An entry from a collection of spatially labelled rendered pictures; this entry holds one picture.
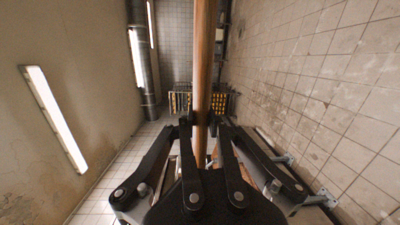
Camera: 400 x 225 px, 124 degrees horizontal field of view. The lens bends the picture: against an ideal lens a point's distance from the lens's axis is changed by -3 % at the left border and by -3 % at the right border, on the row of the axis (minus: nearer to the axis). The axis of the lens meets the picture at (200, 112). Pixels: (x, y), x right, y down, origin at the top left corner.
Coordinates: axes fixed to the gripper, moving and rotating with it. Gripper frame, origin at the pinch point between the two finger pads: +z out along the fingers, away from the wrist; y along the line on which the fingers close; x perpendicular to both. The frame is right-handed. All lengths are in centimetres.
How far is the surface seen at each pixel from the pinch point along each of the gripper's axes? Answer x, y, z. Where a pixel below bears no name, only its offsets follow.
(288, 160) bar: -95, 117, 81
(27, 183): -88, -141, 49
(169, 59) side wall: 18, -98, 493
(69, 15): 55, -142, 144
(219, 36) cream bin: 93, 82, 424
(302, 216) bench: -99, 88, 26
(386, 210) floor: -68, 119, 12
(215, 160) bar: -93, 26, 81
